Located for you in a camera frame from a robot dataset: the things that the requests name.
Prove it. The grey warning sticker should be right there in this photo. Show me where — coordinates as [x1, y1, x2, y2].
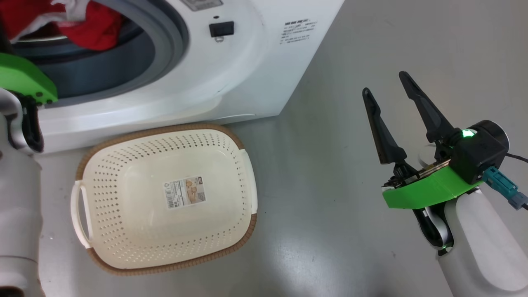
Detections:
[180, 0, 223, 12]

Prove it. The teal cable connector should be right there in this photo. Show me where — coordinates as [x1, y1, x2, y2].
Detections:
[482, 166, 528, 211]

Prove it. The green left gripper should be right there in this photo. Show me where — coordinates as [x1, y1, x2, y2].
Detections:
[0, 52, 58, 153]

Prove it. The white front-load washing machine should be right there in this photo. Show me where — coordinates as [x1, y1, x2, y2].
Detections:
[0, 0, 345, 154]

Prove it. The paper basket label sticker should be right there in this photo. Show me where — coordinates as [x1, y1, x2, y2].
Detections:
[166, 176, 207, 210]

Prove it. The grey rubber door gasket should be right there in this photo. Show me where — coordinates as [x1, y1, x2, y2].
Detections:
[12, 0, 190, 108]

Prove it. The red and white garment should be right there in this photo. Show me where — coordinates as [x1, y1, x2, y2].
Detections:
[0, 0, 124, 51]

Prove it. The cream perforated laundry basket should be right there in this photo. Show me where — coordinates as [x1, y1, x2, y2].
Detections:
[70, 123, 259, 276]

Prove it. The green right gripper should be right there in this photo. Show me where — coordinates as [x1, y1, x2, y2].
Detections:
[362, 71, 483, 253]

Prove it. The black door latch socket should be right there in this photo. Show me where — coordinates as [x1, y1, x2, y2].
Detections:
[209, 21, 235, 42]

